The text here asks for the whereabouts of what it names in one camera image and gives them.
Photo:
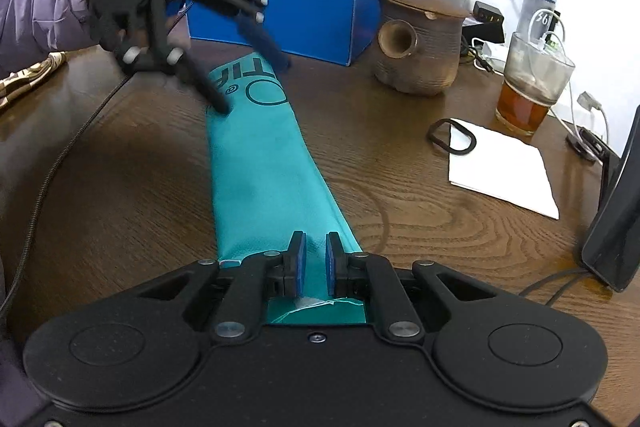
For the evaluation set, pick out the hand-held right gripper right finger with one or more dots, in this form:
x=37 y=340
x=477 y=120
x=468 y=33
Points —
x=332 y=264

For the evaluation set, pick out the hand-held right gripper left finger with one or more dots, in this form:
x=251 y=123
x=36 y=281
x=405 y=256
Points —
x=299 y=264

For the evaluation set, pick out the teal cloth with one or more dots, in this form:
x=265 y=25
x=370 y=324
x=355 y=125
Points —
x=265 y=167

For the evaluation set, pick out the person's left forearm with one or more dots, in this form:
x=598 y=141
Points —
x=45 y=7

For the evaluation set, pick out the checkered fabric pouch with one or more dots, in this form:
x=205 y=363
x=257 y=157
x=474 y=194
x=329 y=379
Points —
x=25 y=79

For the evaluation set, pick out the white paper napkin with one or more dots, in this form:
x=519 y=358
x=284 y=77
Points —
x=500 y=172

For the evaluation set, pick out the brown clay teapot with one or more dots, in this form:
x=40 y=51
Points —
x=425 y=52

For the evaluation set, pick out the glass of tea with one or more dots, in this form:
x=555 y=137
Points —
x=520 y=107

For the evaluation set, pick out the black charger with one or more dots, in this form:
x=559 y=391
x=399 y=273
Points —
x=487 y=13

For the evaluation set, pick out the black phone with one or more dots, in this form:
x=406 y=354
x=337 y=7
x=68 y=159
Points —
x=617 y=227

